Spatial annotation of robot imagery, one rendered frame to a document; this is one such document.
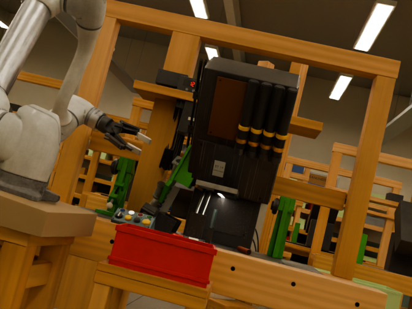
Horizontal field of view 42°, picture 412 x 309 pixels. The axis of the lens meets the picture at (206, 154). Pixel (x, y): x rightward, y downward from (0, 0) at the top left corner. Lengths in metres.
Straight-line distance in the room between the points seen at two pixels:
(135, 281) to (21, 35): 0.90
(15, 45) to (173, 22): 1.05
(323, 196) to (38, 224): 1.54
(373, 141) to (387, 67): 0.36
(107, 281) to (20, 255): 0.27
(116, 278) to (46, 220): 0.29
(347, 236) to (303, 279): 0.67
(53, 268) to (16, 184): 0.30
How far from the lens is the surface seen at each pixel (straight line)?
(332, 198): 2.66
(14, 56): 1.89
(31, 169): 1.69
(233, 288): 1.95
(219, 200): 2.34
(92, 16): 2.06
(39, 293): 1.83
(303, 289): 1.96
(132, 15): 2.80
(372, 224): 11.77
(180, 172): 2.20
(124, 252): 1.66
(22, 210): 1.54
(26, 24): 1.96
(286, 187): 2.64
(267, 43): 2.68
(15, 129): 1.70
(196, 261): 1.64
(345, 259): 2.58
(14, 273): 1.59
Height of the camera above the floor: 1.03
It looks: 6 degrees up
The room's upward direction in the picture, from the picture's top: 14 degrees clockwise
